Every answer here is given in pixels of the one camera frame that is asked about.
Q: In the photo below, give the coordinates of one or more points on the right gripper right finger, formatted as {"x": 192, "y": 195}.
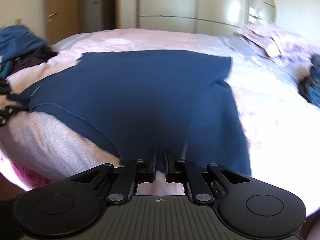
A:
{"x": 201, "y": 185}

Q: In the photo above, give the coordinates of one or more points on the white curved wardrobe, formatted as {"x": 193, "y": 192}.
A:
{"x": 211, "y": 17}

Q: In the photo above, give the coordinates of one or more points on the wooden door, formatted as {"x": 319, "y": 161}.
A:
{"x": 62, "y": 19}

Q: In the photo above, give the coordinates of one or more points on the dark blue garment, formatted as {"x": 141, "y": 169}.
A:
{"x": 131, "y": 102}

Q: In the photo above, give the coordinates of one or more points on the lilac folded sheets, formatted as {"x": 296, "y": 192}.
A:
{"x": 277, "y": 44}

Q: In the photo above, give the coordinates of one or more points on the pile of unfolded clothes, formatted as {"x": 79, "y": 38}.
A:
{"x": 20, "y": 49}

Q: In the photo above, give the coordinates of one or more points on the oval wall mirror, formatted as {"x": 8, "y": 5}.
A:
{"x": 268, "y": 11}

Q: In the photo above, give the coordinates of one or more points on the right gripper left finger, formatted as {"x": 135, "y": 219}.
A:
{"x": 118, "y": 184}

